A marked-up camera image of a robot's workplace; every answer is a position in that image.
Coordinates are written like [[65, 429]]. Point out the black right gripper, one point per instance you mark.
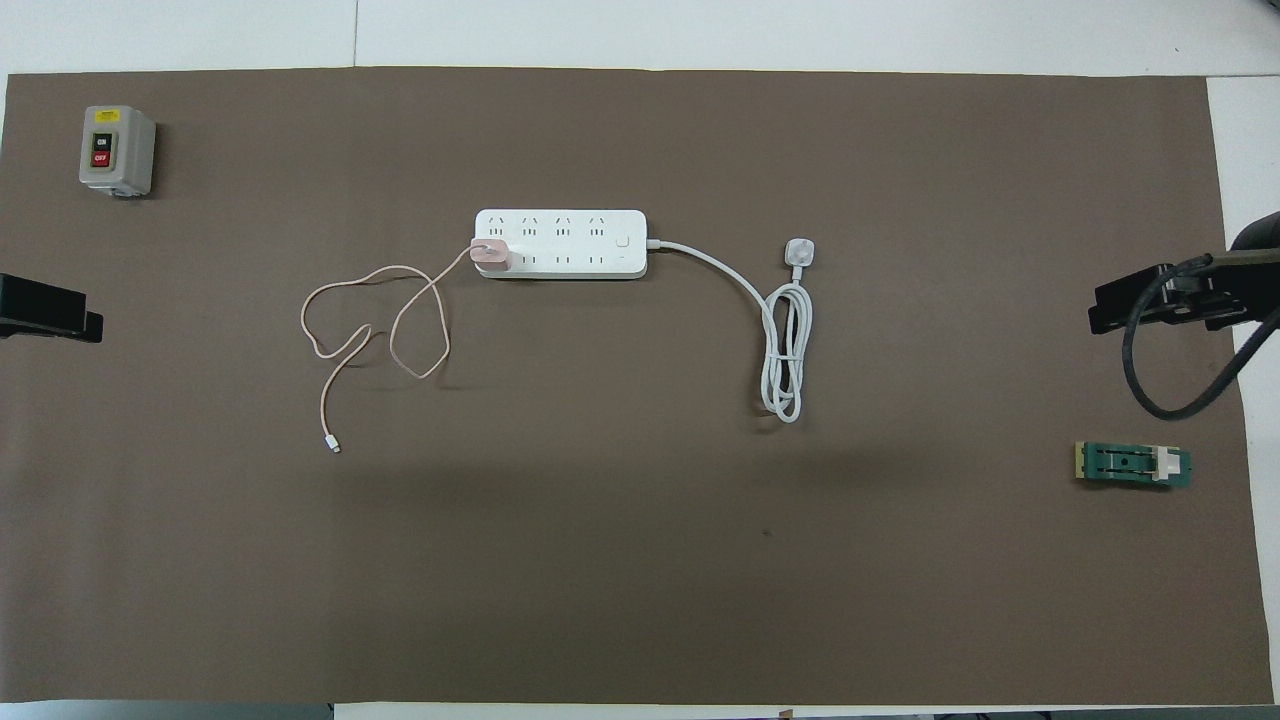
[[1205, 295]]

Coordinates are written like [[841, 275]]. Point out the pink charger adapter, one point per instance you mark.
[[490, 257]]

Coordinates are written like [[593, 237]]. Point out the white power strip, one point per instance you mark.
[[570, 243]]

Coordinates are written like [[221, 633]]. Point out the brown table mat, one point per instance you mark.
[[640, 560]]

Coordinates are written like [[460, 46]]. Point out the green knife switch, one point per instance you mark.
[[1120, 465]]

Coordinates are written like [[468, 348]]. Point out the grey on-off switch box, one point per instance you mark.
[[115, 150]]

